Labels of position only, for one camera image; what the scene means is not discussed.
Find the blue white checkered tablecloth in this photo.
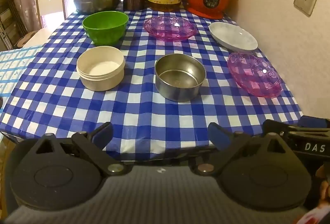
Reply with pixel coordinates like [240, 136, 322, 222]
[0, 5, 310, 153]

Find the beige curved object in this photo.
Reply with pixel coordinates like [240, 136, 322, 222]
[17, 31, 39, 48]

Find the stainless steel bowl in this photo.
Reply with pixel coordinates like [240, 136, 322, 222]
[155, 53, 207, 102]

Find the person's right hand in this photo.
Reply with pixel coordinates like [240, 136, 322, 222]
[316, 163, 330, 207]

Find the pink glass plate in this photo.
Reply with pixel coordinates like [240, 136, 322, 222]
[227, 52, 282, 98]
[143, 16, 198, 42]

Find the green plastic bowl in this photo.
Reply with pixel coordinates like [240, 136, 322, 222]
[82, 11, 129, 46]

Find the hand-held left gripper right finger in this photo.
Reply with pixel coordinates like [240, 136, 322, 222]
[192, 122, 287, 176]

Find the white ceramic plate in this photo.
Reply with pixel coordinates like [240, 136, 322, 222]
[209, 22, 258, 52]

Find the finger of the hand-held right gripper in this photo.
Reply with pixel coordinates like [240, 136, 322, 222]
[299, 116, 330, 128]
[263, 119, 330, 137]

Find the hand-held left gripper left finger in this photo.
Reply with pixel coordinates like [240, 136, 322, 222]
[33, 122, 127, 177]

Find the light blue patterned tablecloth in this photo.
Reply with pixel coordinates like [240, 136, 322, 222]
[0, 45, 45, 111]

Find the dark folded rack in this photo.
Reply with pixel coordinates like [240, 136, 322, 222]
[0, 0, 29, 50]

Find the cream round plastic bowl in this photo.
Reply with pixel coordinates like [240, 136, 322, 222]
[76, 46, 126, 91]

